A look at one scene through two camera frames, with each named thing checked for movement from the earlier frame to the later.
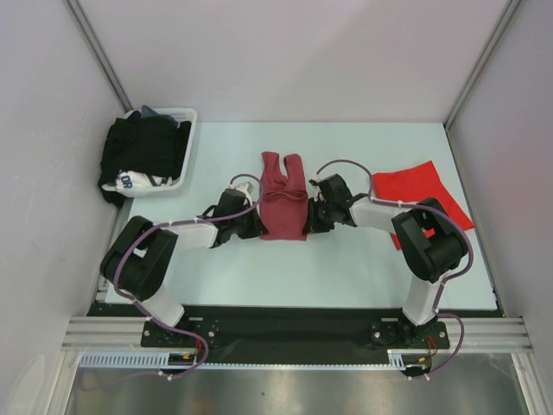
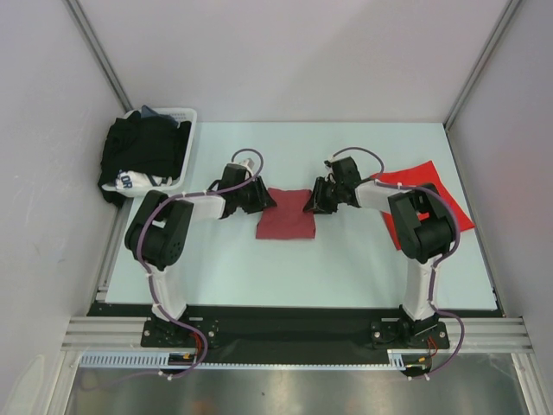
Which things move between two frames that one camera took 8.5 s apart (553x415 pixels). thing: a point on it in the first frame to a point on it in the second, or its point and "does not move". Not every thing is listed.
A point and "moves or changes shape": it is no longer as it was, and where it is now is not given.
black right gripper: [312, 224] to [317, 205]
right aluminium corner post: [510, 10] does not move
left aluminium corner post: [86, 28] does not move
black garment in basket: [153, 145] does not move
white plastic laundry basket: [181, 115] does not move
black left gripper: [257, 227] to [262, 198]
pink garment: [283, 199] moves or changes shape
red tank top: [414, 183] does not move
